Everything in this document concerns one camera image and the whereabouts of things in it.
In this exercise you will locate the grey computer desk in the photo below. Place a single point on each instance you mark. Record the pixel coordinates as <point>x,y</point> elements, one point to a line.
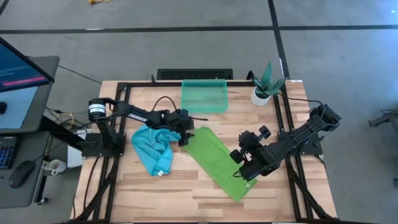
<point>43,93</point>

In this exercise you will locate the black computer mouse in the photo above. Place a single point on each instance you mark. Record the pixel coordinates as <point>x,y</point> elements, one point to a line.
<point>21,174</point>

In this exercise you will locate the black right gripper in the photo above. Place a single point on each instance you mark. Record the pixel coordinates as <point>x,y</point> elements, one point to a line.
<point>250,141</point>

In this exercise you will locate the black aluminium table frame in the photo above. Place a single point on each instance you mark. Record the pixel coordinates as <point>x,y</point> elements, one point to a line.
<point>146,84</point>

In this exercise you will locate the snake plant in white pot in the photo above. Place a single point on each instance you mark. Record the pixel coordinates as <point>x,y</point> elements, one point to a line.
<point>260,99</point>

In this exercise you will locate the black metal stand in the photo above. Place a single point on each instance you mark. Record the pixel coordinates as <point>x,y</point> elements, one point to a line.
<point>385,119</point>

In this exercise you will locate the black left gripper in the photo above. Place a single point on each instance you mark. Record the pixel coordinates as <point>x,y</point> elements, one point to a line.
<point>180,119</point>

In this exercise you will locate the white box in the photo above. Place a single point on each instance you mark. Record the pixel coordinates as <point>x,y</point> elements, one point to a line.
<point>74,157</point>

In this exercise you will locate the green mesh basket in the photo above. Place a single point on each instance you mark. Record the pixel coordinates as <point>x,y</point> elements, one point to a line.
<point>205,96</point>

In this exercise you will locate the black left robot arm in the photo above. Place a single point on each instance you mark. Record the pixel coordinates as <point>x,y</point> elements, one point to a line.
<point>133,113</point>

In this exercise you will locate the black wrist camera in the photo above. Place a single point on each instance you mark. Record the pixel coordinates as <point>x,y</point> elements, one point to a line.
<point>184,140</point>
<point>237,156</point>

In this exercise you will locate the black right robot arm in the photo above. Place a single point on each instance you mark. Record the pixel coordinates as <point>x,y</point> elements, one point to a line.
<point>298,137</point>

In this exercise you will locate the green microfiber towel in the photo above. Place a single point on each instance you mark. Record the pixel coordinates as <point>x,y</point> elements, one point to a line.
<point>211,155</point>

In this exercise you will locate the blue microfiber towel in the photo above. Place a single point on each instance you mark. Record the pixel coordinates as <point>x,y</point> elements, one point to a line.
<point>152,149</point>

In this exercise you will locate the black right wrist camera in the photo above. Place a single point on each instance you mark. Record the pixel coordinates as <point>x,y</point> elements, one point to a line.
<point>237,156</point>

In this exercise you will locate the white cup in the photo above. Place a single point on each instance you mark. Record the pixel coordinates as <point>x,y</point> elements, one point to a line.
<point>57,166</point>

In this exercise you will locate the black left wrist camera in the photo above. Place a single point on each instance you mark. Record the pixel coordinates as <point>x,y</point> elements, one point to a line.
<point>184,140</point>

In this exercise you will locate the black backlit keyboard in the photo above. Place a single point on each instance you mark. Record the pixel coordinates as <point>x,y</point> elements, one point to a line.
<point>6,154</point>

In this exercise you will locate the black floor vent grille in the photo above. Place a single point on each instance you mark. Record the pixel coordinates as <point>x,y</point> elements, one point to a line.
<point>192,74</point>

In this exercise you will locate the black computer monitor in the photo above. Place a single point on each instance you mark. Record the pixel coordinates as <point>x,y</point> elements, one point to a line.
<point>18,68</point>

